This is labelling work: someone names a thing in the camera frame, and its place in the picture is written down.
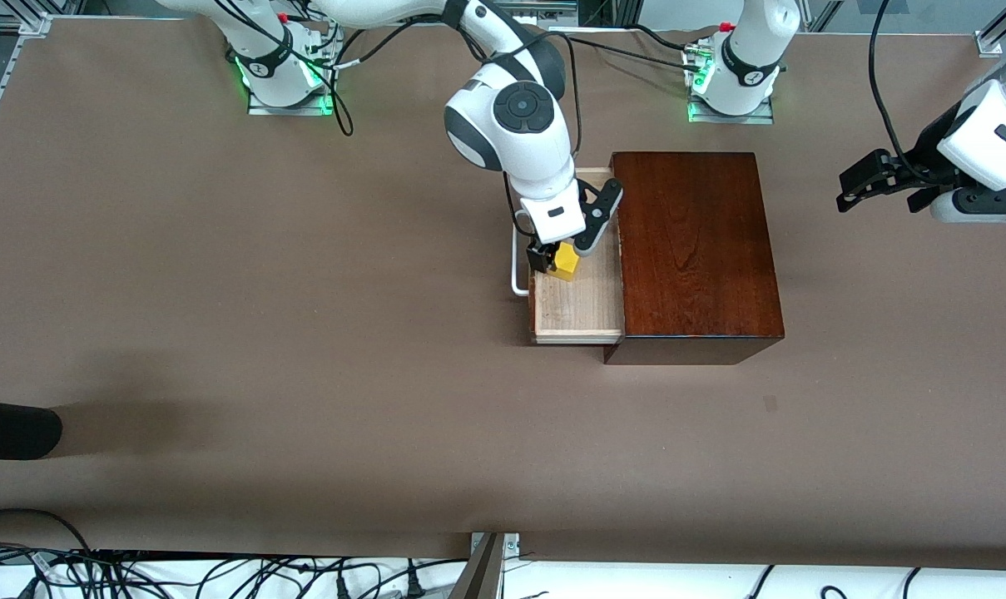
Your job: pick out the grey metal post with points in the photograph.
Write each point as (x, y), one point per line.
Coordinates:
(482, 574)

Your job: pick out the brown table cover sheet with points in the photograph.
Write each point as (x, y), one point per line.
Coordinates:
(344, 333)

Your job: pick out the perforated aluminium rail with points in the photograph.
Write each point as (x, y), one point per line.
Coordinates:
(3, 91)

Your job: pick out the dark red wooden cabinet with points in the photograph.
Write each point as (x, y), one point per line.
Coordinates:
(702, 258)

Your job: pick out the small metal bracket plate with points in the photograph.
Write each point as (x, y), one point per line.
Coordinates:
(512, 545)

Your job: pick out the black ribbed foam cylinder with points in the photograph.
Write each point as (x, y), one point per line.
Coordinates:
(12, 429)

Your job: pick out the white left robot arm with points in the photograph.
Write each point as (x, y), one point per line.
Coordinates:
(752, 50)

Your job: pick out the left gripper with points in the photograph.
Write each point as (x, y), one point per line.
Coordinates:
(924, 153)

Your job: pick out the aluminium corner extrusion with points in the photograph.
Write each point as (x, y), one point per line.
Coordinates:
(989, 43)

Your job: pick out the yellow wooden block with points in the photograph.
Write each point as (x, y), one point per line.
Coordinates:
(567, 264)

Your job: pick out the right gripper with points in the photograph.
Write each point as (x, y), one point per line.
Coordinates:
(541, 254)

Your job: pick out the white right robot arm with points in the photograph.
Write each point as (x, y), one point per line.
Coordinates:
(511, 141)

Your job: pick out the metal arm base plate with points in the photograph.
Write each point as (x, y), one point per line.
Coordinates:
(290, 110)
(731, 119)

